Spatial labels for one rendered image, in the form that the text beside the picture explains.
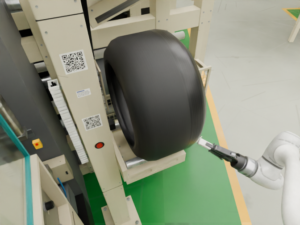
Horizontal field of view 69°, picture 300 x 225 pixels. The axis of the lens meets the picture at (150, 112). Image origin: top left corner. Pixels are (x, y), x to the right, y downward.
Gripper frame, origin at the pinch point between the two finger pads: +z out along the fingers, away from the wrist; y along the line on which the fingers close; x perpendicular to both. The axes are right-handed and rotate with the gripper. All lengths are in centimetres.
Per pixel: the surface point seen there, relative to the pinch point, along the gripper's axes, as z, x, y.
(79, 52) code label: 60, -5, -34
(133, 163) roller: 25.4, -22.0, 16.0
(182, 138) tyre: 14.4, -7.8, -15.3
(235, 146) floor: -69, 53, 111
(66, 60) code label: 63, -9, -33
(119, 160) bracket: 32.5, -24.3, 14.4
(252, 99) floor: -84, 135, 136
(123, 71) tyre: 47, 0, -26
